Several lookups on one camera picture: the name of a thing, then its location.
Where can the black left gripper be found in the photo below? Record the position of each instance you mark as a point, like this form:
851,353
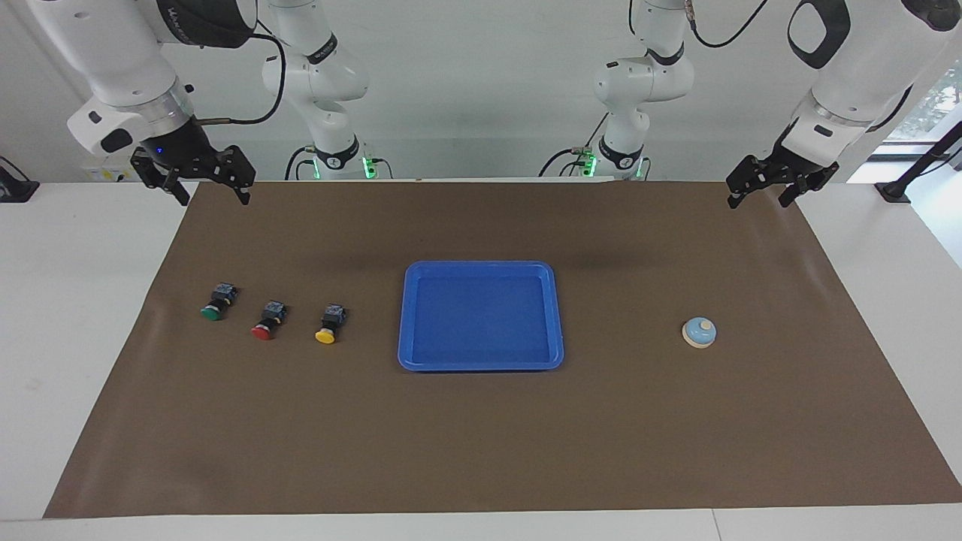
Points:
800,158

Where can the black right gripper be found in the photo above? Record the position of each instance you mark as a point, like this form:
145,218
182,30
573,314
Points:
184,150

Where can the green push button switch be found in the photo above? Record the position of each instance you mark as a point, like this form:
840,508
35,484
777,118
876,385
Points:
213,312

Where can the light blue desk bell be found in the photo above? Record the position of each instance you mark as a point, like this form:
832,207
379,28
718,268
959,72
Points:
699,333

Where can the red push button switch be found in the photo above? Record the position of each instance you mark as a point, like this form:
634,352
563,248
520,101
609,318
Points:
263,330

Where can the yellow push button switch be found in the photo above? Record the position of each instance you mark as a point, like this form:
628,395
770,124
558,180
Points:
326,335

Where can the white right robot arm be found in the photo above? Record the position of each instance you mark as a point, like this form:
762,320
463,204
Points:
120,68

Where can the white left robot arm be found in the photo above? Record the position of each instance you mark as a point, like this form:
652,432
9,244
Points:
864,68

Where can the blue plastic tray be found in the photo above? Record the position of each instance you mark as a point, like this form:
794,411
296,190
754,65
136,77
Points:
481,319

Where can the black stand with slanted rod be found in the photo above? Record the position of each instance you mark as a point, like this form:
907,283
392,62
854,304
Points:
894,189

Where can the window with green foliage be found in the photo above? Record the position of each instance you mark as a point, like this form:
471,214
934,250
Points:
939,98

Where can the brown table mat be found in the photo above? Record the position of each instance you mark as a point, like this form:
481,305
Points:
481,436

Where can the white wall outlet box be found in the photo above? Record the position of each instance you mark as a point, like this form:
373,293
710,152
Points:
105,173

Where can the black low mount base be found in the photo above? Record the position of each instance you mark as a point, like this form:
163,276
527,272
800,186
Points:
15,189

